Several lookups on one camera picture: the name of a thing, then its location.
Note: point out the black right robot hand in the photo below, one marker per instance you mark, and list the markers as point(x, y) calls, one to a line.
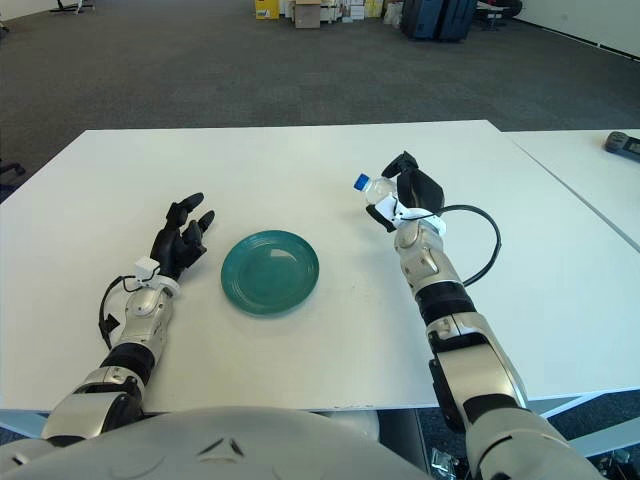
point(422, 192)

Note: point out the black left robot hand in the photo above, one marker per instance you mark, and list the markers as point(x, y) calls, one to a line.
point(175, 245)

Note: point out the clear bottle with blue cap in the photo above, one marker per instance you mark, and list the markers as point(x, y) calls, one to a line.
point(377, 187)

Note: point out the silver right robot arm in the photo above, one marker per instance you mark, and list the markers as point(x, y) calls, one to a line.
point(425, 255)

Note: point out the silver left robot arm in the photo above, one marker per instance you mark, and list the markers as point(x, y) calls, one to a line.
point(145, 305)

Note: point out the green round plate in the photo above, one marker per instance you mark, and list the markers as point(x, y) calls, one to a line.
point(270, 275)

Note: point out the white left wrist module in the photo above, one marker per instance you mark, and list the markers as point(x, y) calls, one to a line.
point(146, 267)

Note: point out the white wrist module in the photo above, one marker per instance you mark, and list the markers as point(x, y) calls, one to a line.
point(387, 205)
point(146, 267)

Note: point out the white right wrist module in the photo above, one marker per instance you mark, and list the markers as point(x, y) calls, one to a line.
point(387, 205)

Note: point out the dark blue suitcase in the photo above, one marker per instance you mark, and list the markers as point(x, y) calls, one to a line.
point(457, 20)
point(420, 20)

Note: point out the white paper bag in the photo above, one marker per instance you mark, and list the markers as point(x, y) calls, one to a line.
point(393, 16)

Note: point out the black swivel chair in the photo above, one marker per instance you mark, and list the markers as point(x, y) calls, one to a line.
point(497, 12)

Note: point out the white shelf unit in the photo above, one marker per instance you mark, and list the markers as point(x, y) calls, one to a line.
point(332, 12)

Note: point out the black handheld device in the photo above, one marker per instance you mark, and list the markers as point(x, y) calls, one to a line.
point(622, 146)

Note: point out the grey robot torso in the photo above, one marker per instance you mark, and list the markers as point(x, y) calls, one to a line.
point(225, 445)

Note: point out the brown cardboard box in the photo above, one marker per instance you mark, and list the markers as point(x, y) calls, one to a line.
point(306, 17)

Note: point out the yellow box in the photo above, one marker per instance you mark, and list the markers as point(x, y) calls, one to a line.
point(267, 9)

